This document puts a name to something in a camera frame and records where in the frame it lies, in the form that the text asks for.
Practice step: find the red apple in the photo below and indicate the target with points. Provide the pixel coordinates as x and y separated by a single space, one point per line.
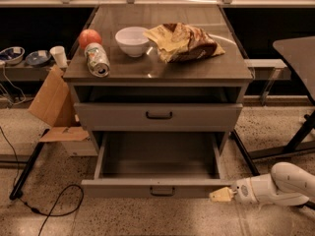
88 36

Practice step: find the brown cardboard box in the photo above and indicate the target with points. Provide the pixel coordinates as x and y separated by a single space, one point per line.
54 106

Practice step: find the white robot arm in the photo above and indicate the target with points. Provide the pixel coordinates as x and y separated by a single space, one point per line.
286 185

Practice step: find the black left stand leg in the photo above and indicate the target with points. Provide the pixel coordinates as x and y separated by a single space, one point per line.
18 186

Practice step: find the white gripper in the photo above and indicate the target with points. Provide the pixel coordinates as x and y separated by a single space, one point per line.
243 191

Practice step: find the green soda can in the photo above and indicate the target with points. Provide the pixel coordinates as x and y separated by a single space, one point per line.
97 60

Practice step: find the blue white bowl left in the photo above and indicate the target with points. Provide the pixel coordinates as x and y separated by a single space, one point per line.
12 55

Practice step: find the white paper cup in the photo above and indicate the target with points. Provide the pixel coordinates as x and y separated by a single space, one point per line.
59 55

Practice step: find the grey drawer cabinet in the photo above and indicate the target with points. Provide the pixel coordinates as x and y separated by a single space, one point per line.
221 79

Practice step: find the grey top drawer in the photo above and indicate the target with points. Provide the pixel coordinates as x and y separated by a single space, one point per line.
164 117

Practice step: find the yellow brown chip bag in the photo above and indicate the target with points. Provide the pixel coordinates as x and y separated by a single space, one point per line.
180 43

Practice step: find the black right stand leg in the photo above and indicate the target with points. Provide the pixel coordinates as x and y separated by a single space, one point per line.
245 154

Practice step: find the grey drawer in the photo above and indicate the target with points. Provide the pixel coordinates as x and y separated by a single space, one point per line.
164 117
156 165

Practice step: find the blue bowl right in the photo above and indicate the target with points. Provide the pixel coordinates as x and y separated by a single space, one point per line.
38 58

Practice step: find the black stand leg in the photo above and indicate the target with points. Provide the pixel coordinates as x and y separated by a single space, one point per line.
245 154
18 186

